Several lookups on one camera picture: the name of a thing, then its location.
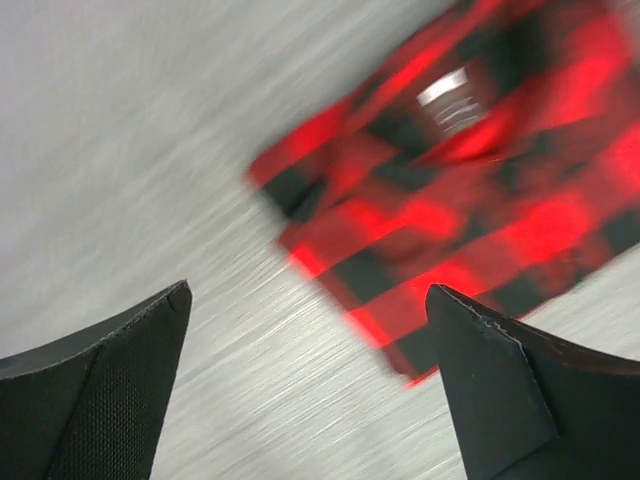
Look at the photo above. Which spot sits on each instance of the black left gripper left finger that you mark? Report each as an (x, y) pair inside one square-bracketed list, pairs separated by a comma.
[(92, 404)]

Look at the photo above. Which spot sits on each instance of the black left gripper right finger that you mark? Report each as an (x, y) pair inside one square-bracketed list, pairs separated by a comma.
[(527, 404)]

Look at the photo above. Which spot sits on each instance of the red black plaid shirt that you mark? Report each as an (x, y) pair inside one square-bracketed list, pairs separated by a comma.
[(496, 151)]

